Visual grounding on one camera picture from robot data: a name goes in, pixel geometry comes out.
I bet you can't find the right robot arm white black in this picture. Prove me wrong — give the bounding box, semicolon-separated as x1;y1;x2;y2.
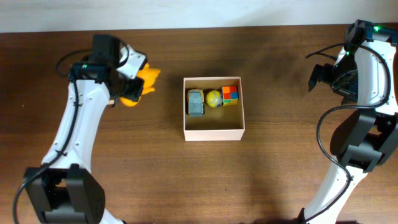
296;20;397;223

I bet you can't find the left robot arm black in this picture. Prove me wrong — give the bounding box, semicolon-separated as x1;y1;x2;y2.
20;34;147;223

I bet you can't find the grey yellow toy car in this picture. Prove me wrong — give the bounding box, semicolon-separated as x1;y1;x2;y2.
187;89;205;117

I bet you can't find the pink cardboard box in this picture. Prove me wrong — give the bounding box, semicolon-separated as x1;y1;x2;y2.
183;77;245;141

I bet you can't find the colourful puzzle cube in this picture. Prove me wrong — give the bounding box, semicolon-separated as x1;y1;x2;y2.
221;86;239;106

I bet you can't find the yellow grey ball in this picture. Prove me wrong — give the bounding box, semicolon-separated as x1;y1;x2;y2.
206;90;223;108

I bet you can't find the orange rubber toy animal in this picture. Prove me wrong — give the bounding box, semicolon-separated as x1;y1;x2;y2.
120;63;160;107

